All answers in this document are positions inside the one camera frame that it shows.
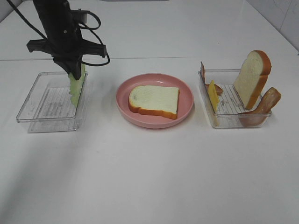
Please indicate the clear right plastic tray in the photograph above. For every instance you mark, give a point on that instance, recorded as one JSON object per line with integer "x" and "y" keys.
{"x": 230, "y": 105}

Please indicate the pink round plate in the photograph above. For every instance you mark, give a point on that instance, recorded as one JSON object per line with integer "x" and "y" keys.
{"x": 185, "y": 103}

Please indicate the green lettuce leaf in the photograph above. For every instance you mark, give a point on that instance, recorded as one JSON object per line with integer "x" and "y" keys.
{"x": 76, "y": 86}

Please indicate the bacon strip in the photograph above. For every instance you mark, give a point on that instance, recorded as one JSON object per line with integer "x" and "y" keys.
{"x": 219, "y": 90}
{"x": 257, "y": 117}

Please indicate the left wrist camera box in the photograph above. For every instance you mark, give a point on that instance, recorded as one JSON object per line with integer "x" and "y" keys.
{"x": 79, "y": 16}

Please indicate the clear left plastic tray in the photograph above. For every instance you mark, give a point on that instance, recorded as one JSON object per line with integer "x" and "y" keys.
{"x": 48, "y": 106}

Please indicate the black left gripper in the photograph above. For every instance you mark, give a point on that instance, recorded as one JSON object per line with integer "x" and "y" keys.
{"x": 63, "y": 35}

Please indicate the clear plastic tray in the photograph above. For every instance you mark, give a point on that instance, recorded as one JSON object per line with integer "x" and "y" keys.
{"x": 48, "y": 106}
{"x": 230, "y": 105}

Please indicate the yellow cheese slice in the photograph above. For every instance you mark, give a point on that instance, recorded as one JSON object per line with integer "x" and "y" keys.
{"x": 214, "y": 100}

